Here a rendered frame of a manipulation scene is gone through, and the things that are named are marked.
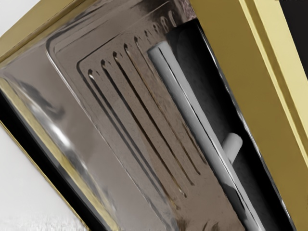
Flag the open oven door, grey handle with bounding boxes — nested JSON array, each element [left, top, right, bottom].
[[147, 22, 299, 231]]

